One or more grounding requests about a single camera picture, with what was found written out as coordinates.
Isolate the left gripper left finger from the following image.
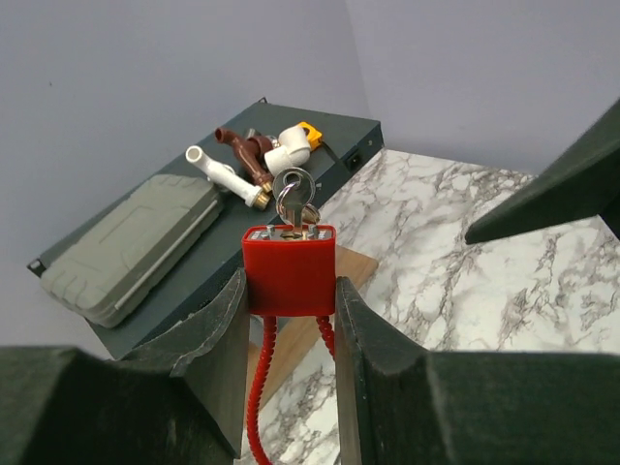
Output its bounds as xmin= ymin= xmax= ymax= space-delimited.
xmin=1 ymin=271 xmax=249 ymax=464

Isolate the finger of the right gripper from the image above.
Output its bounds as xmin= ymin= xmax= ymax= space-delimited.
xmin=465 ymin=103 xmax=619 ymax=244

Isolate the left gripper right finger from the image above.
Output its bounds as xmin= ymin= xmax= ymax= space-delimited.
xmin=335 ymin=277 xmax=619 ymax=464

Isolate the red cable seal lock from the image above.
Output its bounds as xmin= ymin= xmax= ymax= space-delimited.
xmin=241 ymin=225 xmax=336 ymax=464

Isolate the small silver key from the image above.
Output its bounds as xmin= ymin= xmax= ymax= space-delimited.
xmin=269 ymin=168 xmax=321 ymax=240

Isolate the white pvc elbow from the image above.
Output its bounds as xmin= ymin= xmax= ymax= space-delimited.
xmin=264 ymin=125 xmax=311 ymax=176

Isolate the wooden board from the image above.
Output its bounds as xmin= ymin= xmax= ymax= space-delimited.
xmin=242 ymin=238 xmax=379 ymax=417

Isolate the grey plastic case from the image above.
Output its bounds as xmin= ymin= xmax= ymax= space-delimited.
xmin=41 ymin=174 xmax=222 ymax=328

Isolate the white pvc pipe fitting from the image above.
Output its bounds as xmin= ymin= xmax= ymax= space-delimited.
xmin=185 ymin=145 xmax=270 ymax=210

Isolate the brown pipe valve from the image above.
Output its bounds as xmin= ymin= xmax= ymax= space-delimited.
xmin=214 ymin=127 xmax=273 ymax=193

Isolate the dark network switch box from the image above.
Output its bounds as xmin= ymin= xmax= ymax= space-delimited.
xmin=25 ymin=96 xmax=385 ymax=362

